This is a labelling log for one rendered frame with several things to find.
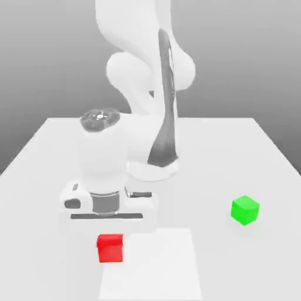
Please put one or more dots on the small green cube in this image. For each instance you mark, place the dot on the small green cube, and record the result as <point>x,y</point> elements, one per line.
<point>244,210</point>

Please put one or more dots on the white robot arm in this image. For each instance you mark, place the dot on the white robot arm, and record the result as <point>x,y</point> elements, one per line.
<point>141,75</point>

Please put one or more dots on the small red cube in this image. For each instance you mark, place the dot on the small red cube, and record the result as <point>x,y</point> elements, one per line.
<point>110,251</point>

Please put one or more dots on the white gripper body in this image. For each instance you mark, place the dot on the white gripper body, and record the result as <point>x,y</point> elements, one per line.
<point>105,222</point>

